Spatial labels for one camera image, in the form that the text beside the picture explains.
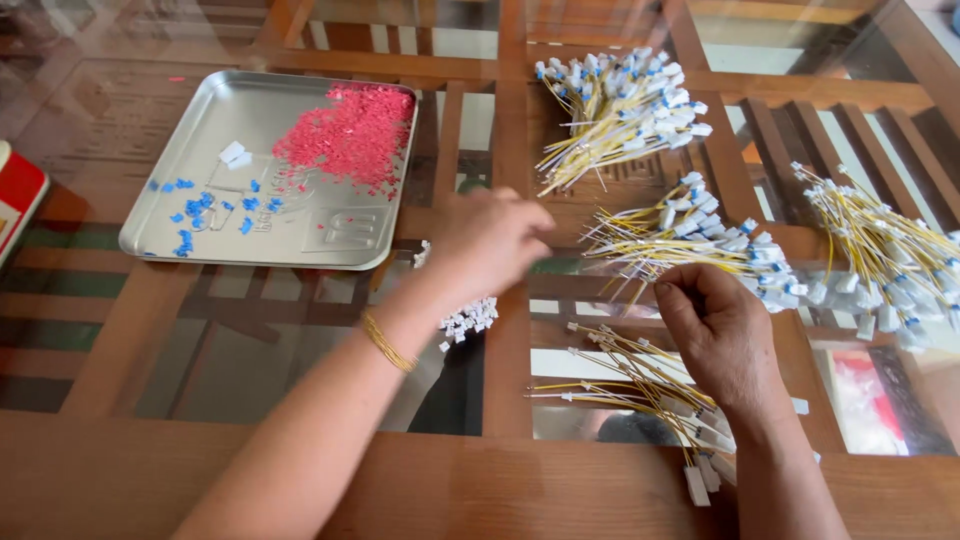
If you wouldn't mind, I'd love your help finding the red and white tin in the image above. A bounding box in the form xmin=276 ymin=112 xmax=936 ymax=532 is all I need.
xmin=0 ymin=140 xmax=51 ymax=268

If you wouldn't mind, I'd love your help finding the person's right hand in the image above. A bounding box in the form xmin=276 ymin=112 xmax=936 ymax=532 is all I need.
xmin=654 ymin=262 xmax=793 ymax=426

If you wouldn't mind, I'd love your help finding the silver metal tray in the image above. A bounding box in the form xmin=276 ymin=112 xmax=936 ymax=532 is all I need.
xmin=118 ymin=70 xmax=420 ymax=272

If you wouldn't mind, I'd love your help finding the pile of red plastic bits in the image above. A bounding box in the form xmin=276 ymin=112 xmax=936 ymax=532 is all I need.
xmin=271 ymin=82 xmax=417 ymax=201

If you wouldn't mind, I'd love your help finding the clear plastic bag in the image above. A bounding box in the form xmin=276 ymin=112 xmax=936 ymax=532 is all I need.
xmin=828 ymin=350 xmax=913 ymax=457

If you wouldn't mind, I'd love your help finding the heap of small white housings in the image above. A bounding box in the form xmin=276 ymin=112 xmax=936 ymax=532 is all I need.
xmin=412 ymin=240 xmax=501 ymax=354

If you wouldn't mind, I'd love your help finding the person's left hand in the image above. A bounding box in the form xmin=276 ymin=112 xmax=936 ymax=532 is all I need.
xmin=408 ymin=186 xmax=558 ymax=320

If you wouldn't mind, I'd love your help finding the bundle of yellow white wires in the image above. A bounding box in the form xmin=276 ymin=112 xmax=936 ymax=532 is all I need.
xmin=790 ymin=161 xmax=960 ymax=356
xmin=524 ymin=321 xmax=823 ymax=508
xmin=533 ymin=46 xmax=714 ymax=198
xmin=580 ymin=171 xmax=811 ymax=315

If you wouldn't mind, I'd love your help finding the thin gold bangle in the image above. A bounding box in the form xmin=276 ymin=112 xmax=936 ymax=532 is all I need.
xmin=360 ymin=308 xmax=420 ymax=375

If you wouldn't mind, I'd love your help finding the scatter of blue plastic clips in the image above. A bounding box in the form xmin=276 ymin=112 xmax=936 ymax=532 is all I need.
xmin=145 ymin=177 xmax=286 ymax=259

